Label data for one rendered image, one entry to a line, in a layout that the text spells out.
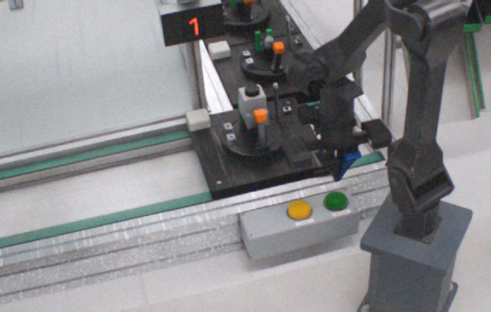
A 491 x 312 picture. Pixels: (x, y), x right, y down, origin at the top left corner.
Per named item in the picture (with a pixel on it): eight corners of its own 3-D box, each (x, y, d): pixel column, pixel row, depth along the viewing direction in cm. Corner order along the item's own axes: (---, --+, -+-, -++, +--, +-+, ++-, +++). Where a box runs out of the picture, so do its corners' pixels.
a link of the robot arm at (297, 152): (396, 108, 120) (381, 88, 125) (289, 132, 117) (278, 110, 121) (393, 146, 125) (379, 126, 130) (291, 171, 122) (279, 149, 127)
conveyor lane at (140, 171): (380, 192, 150) (382, 155, 143) (-27, 287, 136) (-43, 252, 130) (332, 114, 171) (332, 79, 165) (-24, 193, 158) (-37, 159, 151)
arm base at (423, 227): (430, 245, 110) (435, 217, 107) (392, 232, 113) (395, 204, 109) (444, 217, 115) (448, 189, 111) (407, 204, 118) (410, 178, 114)
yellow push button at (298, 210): (313, 219, 132) (313, 211, 131) (292, 224, 131) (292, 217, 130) (306, 205, 135) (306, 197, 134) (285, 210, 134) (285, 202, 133)
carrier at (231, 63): (337, 90, 163) (337, 42, 155) (233, 112, 159) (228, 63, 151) (303, 39, 182) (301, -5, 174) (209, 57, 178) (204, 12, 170)
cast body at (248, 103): (269, 125, 143) (267, 95, 138) (247, 129, 142) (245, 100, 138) (258, 100, 149) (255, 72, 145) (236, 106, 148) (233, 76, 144)
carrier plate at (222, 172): (332, 172, 142) (332, 163, 141) (212, 199, 138) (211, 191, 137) (294, 103, 160) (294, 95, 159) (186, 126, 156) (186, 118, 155)
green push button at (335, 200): (350, 211, 133) (350, 202, 132) (329, 216, 133) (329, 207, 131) (342, 196, 136) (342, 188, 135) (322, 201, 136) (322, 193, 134)
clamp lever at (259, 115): (268, 146, 142) (266, 113, 137) (258, 147, 141) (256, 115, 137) (263, 135, 144) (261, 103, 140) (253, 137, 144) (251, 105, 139)
